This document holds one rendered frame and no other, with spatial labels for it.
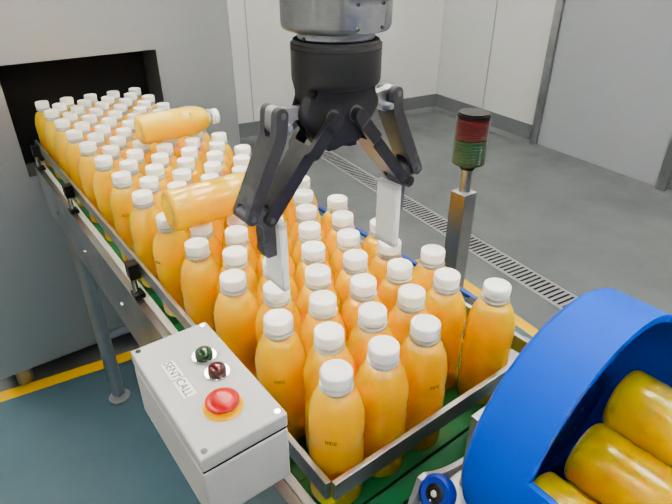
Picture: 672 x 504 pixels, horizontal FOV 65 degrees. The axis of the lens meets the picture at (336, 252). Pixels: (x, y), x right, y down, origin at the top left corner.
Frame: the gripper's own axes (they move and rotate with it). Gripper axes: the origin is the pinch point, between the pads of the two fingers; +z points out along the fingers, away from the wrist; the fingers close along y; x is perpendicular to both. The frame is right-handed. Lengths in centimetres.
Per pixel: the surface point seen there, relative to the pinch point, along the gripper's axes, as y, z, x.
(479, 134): 51, 4, 23
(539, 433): 4.6, 9.1, -22.2
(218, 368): -10.8, 15.1, 7.8
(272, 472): -10.0, 23.9, -1.6
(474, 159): 51, 8, 24
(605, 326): 14.2, 3.0, -21.1
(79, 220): -6, 36, 105
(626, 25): 378, 21, 160
